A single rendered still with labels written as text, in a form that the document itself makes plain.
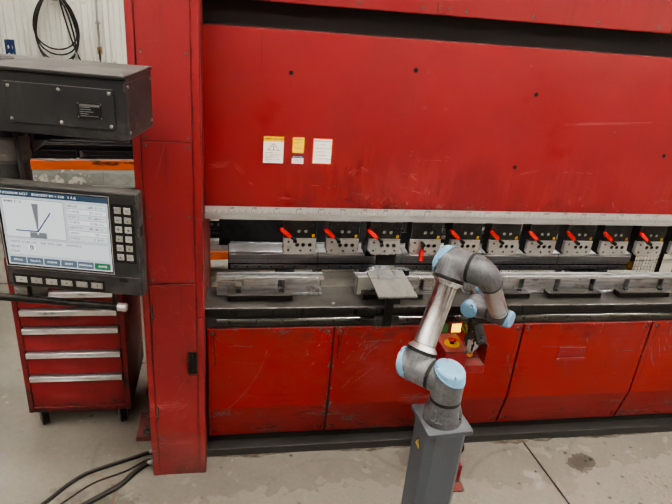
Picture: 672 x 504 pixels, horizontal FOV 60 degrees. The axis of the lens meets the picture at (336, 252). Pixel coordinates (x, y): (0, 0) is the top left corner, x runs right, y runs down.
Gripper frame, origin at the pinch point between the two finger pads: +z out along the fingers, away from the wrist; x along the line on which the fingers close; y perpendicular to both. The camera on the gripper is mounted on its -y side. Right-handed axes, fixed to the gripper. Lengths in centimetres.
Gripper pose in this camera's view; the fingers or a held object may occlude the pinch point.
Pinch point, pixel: (470, 352)
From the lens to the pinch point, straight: 283.6
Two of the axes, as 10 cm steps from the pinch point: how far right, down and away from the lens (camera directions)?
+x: -9.8, 0.0, -1.8
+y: -1.5, -4.9, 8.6
